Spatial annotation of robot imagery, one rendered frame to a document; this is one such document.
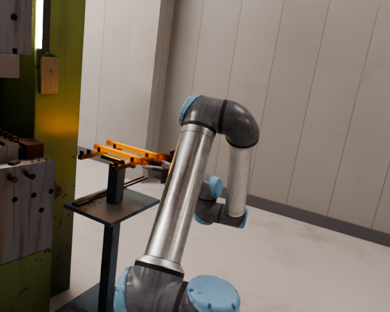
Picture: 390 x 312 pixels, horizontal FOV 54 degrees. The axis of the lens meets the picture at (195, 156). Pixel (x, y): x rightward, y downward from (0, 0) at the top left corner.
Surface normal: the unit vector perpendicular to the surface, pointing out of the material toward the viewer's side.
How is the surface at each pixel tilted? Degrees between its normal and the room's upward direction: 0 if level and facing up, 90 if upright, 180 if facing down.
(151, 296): 51
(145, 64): 90
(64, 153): 90
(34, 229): 90
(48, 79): 90
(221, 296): 5
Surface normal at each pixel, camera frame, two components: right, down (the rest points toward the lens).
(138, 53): -0.42, 0.18
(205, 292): 0.22, -0.94
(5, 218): 0.78, 0.27
